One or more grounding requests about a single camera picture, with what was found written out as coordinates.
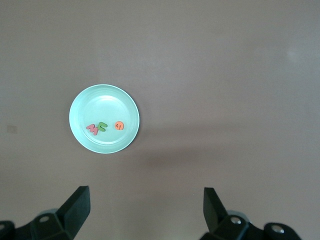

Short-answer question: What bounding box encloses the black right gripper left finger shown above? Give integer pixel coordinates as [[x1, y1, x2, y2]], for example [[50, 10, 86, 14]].
[[0, 185, 91, 240]]

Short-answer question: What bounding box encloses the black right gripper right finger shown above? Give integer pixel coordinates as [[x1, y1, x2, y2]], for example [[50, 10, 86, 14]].
[[198, 186, 301, 240]]

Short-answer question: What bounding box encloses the pink foam letter w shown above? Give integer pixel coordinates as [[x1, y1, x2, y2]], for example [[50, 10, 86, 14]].
[[85, 123, 100, 136]]

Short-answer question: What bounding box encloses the green plate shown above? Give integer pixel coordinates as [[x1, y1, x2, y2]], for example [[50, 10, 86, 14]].
[[68, 84, 141, 155]]

